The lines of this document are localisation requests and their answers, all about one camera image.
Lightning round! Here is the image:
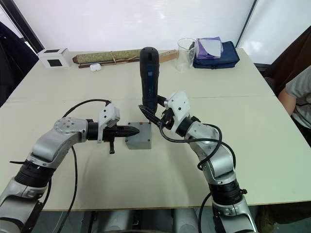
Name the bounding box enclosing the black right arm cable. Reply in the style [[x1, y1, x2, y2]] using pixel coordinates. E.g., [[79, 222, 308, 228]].
[[157, 121, 236, 233]]

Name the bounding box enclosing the clear glass beaker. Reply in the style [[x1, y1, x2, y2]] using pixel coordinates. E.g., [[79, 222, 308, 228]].
[[176, 38, 197, 72]]

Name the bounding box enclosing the person in grey shirt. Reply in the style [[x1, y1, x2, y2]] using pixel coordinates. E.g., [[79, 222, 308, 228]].
[[284, 72, 311, 130]]

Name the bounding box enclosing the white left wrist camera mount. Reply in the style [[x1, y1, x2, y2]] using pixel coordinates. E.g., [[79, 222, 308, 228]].
[[97, 103, 121, 144]]

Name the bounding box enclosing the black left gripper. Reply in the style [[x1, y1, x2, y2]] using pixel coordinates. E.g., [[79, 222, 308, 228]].
[[102, 126, 141, 155]]

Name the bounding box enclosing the purple cloth packet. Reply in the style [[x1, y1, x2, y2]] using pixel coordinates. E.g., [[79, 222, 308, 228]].
[[195, 36, 224, 60]]

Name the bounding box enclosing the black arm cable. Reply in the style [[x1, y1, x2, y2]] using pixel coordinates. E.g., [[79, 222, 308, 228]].
[[157, 121, 236, 233], [57, 99, 112, 233]]

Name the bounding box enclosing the white cube with black squares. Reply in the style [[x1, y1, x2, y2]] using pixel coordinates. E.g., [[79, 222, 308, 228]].
[[37, 47, 72, 69]]

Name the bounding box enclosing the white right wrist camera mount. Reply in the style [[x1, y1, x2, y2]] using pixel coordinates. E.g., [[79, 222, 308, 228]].
[[163, 91, 190, 127]]

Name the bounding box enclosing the navy blue zip pouch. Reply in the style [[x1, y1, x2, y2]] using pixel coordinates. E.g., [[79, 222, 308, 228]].
[[192, 41, 240, 70]]

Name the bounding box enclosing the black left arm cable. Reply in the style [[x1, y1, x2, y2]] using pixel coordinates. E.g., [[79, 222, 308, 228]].
[[57, 99, 112, 233]]

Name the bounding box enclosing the brown wooden flute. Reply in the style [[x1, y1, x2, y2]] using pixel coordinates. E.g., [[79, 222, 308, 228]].
[[78, 49, 178, 69]]

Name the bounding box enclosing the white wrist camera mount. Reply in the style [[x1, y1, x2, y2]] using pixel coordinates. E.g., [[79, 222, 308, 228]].
[[97, 103, 121, 144], [163, 91, 190, 127]]

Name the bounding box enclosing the grey plastic box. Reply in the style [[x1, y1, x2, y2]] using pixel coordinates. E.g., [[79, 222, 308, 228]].
[[124, 135, 153, 150]]

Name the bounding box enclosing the black electric screwdriver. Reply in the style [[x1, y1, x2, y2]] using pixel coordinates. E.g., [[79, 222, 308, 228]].
[[139, 46, 160, 115]]

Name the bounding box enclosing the rolled bamboo mat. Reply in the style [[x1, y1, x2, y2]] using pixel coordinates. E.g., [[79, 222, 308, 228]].
[[72, 49, 142, 65]]

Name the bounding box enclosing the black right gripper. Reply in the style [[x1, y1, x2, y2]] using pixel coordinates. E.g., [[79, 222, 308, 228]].
[[138, 95, 177, 133]]

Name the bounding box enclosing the black window frame bar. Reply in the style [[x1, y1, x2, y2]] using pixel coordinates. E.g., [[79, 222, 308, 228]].
[[4, 0, 46, 53], [236, 0, 259, 48]]

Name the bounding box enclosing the grey box lid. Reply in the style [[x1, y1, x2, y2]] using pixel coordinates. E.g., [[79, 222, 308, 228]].
[[125, 121, 153, 143]]

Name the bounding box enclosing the brown jacket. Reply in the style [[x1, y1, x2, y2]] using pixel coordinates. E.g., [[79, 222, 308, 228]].
[[263, 31, 311, 94]]

